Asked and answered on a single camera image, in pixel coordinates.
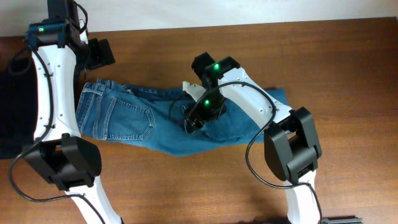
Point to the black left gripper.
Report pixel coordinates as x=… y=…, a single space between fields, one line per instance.
x=104 y=54

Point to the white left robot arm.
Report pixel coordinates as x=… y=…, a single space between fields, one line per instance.
x=61 y=50

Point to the blue denim jeans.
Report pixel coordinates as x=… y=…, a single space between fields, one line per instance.
x=144 y=116

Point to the black fabric bag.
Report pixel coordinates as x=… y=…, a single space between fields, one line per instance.
x=18 y=107

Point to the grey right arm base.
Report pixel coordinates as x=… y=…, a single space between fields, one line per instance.
x=342 y=220

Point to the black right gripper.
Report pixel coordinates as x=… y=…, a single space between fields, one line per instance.
x=204 y=114

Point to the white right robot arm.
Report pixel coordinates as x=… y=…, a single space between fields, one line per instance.
x=291 y=143

